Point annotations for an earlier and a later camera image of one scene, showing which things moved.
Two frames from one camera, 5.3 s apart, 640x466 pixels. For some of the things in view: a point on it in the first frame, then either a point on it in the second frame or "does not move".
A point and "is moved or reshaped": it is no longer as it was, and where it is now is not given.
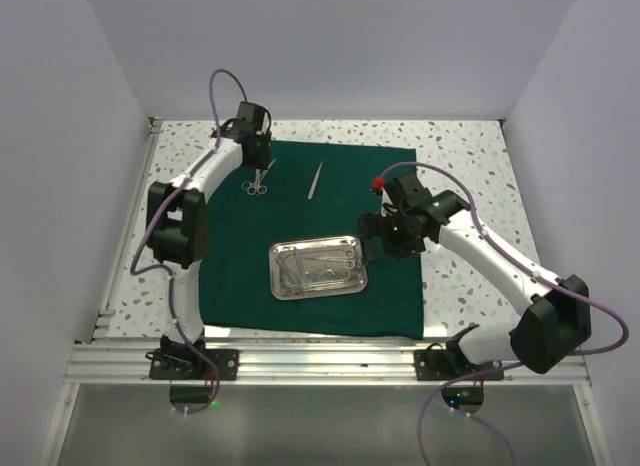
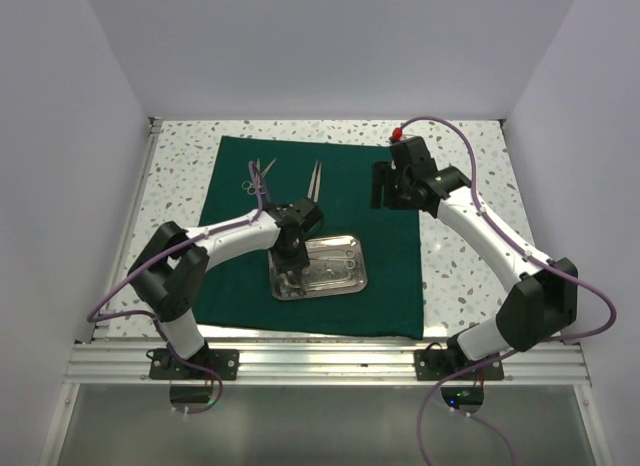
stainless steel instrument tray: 316,266 does not move
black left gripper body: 260,160 to 294,257
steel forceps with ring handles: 254,188 does not move
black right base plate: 439,364 does not move
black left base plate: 185,364 does not move
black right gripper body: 397,236 to 396,194
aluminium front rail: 301,362 does not move
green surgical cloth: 309,190 does not move
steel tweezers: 315,180 is moved or reshaped
